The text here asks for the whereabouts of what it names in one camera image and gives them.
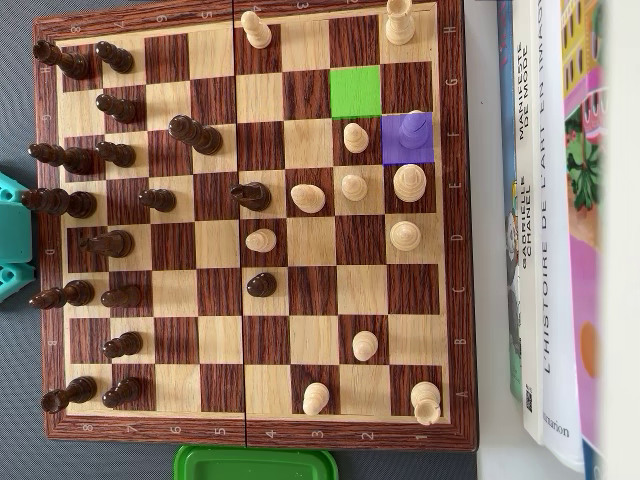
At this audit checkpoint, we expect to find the dark wooden pawn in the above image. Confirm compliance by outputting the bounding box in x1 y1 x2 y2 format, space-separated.
95 141 137 169
138 188 177 213
102 331 144 359
95 93 137 125
247 272 278 300
100 285 142 309
101 377 143 409
94 41 135 75

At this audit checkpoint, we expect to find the dark wooden bishop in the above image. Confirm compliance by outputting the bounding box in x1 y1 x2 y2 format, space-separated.
28 279 95 310
28 143 94 175

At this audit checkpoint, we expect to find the teal robot base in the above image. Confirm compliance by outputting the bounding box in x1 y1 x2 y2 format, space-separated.
0 168 39 307

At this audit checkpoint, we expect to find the dark wooden rook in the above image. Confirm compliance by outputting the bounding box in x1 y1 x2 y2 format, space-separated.
41 376 98 414
33 39 91 81

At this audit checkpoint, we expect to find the dark wooden king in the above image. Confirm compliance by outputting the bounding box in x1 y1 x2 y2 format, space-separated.
21 188 98 220

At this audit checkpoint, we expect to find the white Gabrielle Chanel book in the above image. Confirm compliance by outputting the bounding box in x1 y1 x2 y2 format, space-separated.
510 0 547 447

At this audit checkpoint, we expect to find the green plastic container lid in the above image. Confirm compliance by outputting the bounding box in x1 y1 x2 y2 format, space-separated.
173 443 339 480

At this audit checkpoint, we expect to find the light wooden bishop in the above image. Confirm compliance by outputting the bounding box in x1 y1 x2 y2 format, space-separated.
398 110 432 150
290 183 327 214

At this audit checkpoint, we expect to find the wooden folding chessboard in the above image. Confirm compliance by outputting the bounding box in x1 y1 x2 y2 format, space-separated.
30 0 479 454

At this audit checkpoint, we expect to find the blue illustrated book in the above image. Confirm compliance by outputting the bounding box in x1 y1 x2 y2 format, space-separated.
496 0 521 401

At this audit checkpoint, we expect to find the dark wooden knight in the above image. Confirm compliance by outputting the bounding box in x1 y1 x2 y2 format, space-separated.
229 182 273 212
78 229 135 259

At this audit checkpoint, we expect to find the pink colourful illustrated book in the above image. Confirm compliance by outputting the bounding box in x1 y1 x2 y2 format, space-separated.
559 0 609 480

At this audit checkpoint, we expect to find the light wooden rook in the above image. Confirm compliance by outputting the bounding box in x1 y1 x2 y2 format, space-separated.
385 0 416 47
410 380 442 427

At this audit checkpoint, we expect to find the light wooden pawn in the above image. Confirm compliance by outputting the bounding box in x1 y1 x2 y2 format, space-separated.
245 228 277 253
352 330 379 362
341 174 369 202
343 122 370 155
240 10 273 50
302 382 330 417

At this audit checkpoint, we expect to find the light wooden king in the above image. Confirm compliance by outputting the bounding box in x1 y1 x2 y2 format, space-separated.
393 163 427 203

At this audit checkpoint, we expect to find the light wooden queen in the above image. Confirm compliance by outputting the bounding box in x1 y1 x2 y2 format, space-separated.
389 221 422 253

